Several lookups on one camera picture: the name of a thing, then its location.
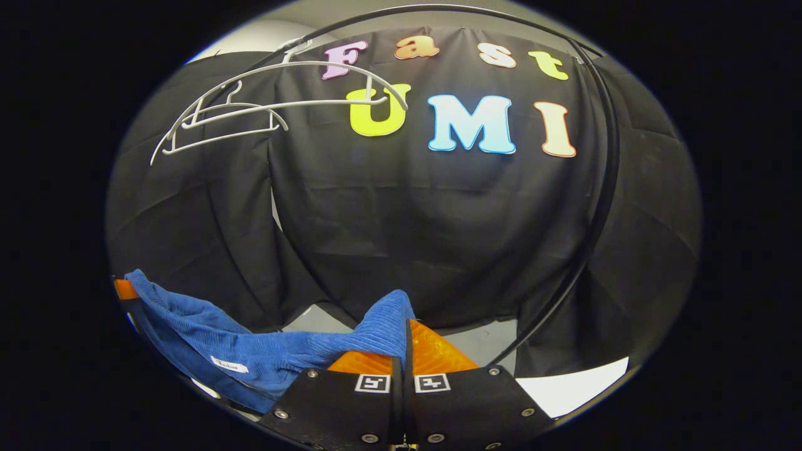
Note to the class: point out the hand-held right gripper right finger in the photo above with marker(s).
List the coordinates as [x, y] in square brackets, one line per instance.
[470, 407]

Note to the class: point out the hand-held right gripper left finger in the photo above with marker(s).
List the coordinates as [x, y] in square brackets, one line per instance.
[338, 407]

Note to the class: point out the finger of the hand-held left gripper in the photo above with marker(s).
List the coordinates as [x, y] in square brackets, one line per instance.
[125, 289]

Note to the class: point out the white clothes hanger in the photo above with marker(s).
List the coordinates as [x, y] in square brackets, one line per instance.
[250, 130]
[301, 64]

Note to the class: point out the black garment rack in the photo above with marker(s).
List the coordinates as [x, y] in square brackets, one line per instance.
[613, 163]

